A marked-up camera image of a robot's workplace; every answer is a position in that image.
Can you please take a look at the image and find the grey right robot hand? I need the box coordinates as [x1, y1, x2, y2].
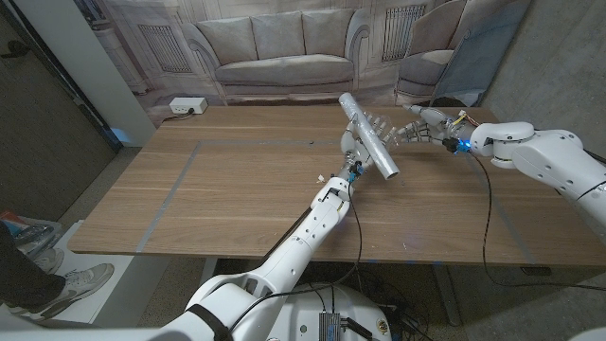
[395, 103, 471, 153]

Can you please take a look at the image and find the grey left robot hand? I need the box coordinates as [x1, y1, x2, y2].
[339, 113, 400, 185]

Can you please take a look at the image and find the blue-grey leaning board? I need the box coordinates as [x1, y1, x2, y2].
[429, 0, 534, 108]

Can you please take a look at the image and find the printed sofa backdrop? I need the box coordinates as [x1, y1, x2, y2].
[75, 0, 531, 127]

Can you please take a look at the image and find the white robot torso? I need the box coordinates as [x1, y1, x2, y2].
[267, 282, 392, 341]

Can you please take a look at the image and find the grey table leg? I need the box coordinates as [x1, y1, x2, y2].
[431, 263, 463, 327]
[199, 258, 219, 288]

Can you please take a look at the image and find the white power strip box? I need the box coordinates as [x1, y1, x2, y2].
[169, 97, 208, 116]

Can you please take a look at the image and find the silver box on torso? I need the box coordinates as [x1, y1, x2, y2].
[317, 312, 343, 341]

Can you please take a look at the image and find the white sneaker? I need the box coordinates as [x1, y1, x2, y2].
[9, 262, 116, 323]
[32, 246, 66, 276]

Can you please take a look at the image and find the dark wooden door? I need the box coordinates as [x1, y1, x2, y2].
[0, 9, 119, 222]

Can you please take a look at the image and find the clear plastic bag of items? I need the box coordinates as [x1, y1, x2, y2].
[0, 210, 62, 257]

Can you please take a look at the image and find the dark trouser leg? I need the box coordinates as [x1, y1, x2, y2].
[0, 221, 66, 309]

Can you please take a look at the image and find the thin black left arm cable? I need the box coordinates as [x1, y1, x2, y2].
[228, 179, 365, 332]

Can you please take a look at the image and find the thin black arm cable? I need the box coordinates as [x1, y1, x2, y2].
[228, 179, 365, 332]
[471, 153, 606, 293]

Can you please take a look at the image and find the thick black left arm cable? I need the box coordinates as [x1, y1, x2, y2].
[262, 206, 314, 260]

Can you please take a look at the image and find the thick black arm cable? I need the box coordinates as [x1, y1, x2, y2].
[262, 206, 314, 260]
[582, 147, 606, 166]

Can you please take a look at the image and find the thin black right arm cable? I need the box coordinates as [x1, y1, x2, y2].
[471, 153, 606, 293]

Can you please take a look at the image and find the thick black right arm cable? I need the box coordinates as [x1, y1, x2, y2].
[582, 147, 606, 166]

